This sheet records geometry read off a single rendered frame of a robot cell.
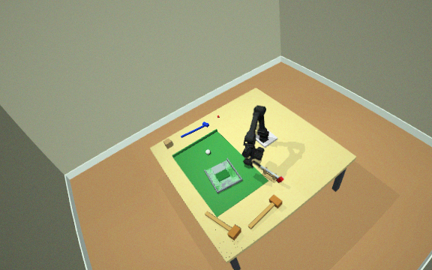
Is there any green flat mat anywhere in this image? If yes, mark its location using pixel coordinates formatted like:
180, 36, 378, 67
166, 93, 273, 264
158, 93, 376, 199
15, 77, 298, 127
174, 131, 269, 217

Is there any small brown cube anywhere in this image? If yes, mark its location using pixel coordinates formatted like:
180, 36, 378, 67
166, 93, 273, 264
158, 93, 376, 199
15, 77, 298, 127
163, 138, 173, 149

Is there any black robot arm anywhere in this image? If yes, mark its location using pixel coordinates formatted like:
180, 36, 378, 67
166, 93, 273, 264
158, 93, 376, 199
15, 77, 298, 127
242, 105, 269, 161

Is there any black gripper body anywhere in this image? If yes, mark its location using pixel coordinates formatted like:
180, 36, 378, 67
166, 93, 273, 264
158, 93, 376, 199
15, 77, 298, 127
244, 147, 265, 166

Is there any wooden mallet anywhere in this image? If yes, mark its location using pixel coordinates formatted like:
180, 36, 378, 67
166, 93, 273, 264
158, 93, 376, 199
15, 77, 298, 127
205, 211, 242, 241
248, 195, 283, 229

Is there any blue golf putter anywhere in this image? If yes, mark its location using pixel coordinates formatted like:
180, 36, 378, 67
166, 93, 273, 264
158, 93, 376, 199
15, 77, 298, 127
181, 122, 209, 138

